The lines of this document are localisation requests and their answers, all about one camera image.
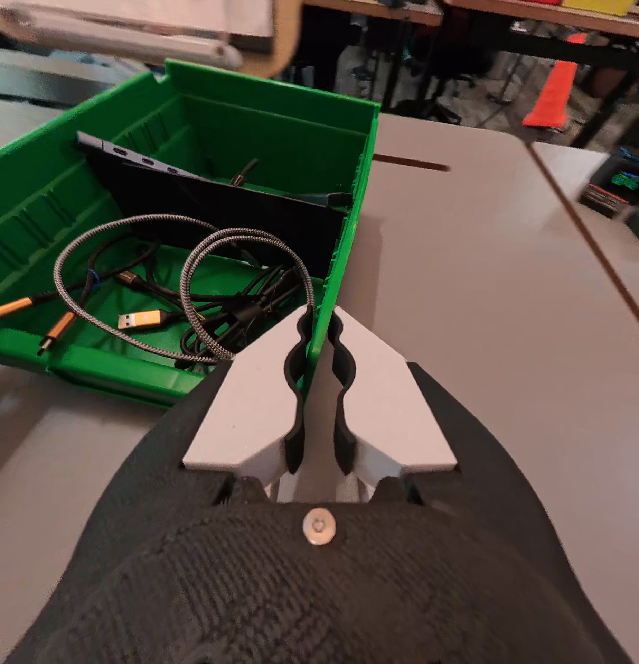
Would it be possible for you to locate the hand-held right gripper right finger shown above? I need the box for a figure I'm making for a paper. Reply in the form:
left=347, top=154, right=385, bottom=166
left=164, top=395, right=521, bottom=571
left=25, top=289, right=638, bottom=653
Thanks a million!
left=330, top=305, right=458, bottom=503

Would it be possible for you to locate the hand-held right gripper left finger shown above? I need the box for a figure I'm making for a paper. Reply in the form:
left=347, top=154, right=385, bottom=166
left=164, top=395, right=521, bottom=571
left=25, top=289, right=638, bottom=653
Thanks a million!
left=182, top=305, right=316, bottom=503

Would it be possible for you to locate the thick black cable orange plug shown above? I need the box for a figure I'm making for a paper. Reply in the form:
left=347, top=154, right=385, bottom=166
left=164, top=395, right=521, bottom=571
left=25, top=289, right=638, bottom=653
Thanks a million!
left=81, top=239, right=299, bottom=364

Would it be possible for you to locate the braided grey cable orange plug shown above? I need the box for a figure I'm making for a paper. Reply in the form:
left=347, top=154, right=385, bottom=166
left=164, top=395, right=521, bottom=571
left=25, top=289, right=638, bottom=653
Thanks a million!
left=0, top=214, right=234, bottom=364

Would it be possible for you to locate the dark grey hub with cable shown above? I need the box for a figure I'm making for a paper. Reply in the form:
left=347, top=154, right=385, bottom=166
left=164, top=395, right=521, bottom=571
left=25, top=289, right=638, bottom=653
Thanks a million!
left=76, top=131, right=259, bottom=187

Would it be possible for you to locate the green divided plastic bin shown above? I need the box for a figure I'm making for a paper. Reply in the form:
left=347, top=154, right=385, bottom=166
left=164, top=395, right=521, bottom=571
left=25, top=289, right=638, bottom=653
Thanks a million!
left=0, top=58, right=382, bottom=408

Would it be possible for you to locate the grey desk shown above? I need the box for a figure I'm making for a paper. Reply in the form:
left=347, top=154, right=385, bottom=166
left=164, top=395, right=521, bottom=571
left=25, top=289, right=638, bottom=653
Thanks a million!
left=0, top=47, right=639, bottom=664

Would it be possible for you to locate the background wooden desk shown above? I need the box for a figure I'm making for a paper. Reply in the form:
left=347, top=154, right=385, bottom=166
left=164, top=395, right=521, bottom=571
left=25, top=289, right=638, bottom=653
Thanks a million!
left=444, top=0, right=639, bottom=41

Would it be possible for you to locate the grey neighbouring table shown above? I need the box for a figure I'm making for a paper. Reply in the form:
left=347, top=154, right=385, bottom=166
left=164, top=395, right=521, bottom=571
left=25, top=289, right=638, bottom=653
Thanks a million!
left=527, top=140, right=639, bottom=335

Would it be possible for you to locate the dark equipment box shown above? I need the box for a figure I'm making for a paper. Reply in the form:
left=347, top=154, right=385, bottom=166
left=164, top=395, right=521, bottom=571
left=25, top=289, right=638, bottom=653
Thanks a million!
left=579, top=147, right=639, bottom=246

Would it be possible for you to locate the orange cone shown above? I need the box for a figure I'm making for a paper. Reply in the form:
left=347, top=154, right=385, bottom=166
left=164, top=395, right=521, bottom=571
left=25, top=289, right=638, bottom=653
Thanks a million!
left=523, top=32, right=580, bottom=129

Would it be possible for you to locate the instruction sheet on stand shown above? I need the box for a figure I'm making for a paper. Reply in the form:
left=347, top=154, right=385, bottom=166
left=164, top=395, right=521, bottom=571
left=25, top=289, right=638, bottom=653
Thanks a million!
left=0, top=0, right=306, bottom=80

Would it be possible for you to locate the yellow plastic bin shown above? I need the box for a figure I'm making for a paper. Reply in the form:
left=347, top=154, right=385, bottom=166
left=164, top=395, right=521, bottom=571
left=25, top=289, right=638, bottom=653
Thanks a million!
left=563, top=0, right=636, bottom=16

